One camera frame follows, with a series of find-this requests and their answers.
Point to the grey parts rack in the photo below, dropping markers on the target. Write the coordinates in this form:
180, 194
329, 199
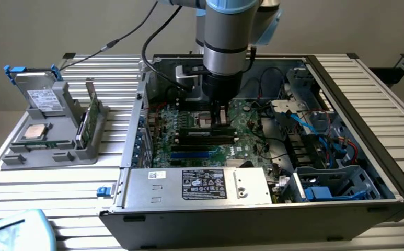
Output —
48, 162

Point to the green RAM stick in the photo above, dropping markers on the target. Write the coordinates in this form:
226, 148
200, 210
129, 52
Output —
194, 132
48, 143

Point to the light blue capped object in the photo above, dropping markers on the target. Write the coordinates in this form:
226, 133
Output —
16, 232

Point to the hard disk in blue carrier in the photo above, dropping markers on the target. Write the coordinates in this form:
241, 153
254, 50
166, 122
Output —
44, 102

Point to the silver power supply unit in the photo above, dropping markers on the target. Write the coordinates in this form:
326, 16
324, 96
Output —
166, 193

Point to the black RAM slot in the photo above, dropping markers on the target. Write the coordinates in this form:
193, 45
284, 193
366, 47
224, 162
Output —
205, 139

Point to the metal CPU socket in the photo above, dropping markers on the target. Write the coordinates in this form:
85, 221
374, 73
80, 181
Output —
201, 119

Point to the grey metal disk bay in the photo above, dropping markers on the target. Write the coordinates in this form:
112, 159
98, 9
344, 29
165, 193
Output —
326, 172

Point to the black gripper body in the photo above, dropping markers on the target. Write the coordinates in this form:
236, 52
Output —
222, 86

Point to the CPU chip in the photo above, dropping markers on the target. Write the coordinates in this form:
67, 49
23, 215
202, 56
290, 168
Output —
36, 130

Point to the open black PC case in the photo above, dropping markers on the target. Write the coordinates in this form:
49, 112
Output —
222, 227

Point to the silver chipset heat sink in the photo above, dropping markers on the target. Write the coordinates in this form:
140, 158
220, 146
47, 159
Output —
240, 163

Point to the blue expansion slot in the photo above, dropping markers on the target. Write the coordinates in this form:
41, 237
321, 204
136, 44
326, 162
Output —
190, 154

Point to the blue case latch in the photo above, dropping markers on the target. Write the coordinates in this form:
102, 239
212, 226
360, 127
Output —
104, 191

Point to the green graphics card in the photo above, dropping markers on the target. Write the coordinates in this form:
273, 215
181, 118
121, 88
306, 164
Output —
89, 117

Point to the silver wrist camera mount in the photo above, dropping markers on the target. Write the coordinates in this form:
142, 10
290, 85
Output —
186, 78

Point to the green motherboard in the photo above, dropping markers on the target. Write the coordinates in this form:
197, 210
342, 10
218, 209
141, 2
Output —
162, 115

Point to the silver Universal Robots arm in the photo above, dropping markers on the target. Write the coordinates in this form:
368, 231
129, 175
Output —
222, 39

